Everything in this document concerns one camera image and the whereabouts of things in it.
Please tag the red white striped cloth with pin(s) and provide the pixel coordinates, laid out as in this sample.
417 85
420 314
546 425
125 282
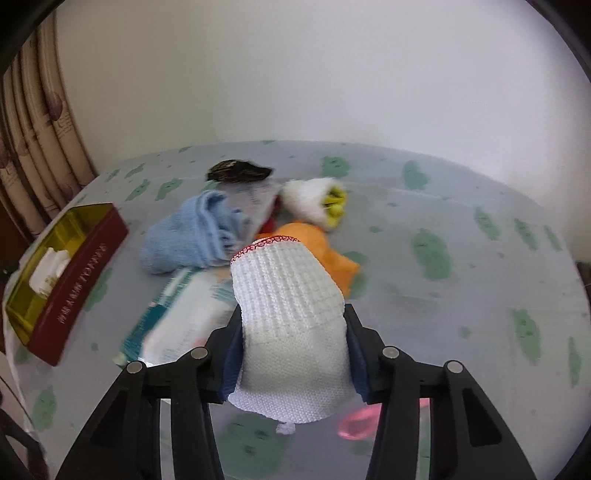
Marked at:
258 198

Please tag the green printed tablecloth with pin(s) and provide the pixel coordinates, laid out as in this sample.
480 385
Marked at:
461 323

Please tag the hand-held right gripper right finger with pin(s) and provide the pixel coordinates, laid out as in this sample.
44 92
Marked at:
359 369

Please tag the orange cloth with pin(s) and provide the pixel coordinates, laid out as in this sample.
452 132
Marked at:
334 263

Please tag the red box with gold inside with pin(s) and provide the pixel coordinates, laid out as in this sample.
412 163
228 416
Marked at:
85 277

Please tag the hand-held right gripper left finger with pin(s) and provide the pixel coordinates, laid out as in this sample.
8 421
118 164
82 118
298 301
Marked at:
229 369

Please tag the dark hair scrunchie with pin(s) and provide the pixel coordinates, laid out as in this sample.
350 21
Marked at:
238 170

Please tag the beige patterned curtain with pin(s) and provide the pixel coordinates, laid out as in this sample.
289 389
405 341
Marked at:
41 152

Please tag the white cloth in box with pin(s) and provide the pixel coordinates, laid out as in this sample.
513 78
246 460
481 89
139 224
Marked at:
48 272

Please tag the blue towel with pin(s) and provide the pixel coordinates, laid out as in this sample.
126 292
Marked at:
189 235

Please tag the white green plastic packet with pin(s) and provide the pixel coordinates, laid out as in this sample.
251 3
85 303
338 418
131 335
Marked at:
184 314

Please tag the pink item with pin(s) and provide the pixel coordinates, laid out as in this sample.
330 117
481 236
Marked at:
358 422

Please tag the white fluffy sock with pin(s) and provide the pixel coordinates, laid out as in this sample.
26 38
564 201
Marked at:
307 198

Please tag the white knitted sock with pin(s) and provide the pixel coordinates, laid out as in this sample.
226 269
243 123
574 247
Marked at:
286 323

